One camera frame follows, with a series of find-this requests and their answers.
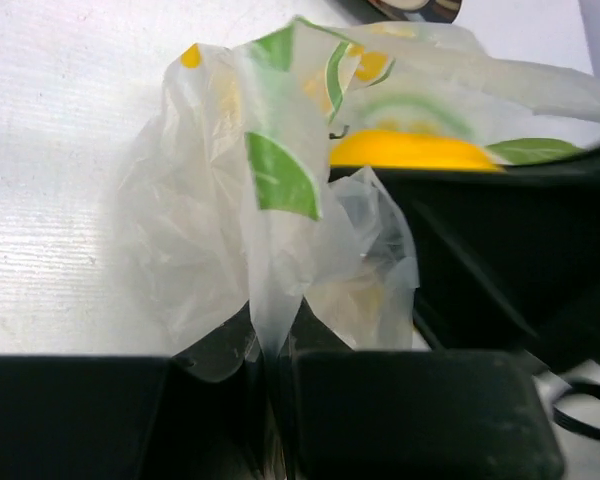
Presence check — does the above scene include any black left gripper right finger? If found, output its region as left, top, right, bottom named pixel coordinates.
left=274, top=297, right=566, bottom=480

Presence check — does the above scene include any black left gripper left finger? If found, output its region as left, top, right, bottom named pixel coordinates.
left=0, top=309, right=264, bottom=479

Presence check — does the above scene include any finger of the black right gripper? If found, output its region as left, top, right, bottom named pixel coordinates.
left=369, top=146, right=600, bottom=373

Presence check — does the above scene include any yellow fake lemon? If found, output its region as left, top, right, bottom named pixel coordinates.
left=329, top=130, right=503, bottom=172

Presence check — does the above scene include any clear printed plastic bag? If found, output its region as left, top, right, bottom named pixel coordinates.
left=114, top=18, right=600, bottom=353

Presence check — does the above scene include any brown rimmed ceramic plate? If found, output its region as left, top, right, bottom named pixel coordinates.
left=329, top=0, right=462, bottom=24

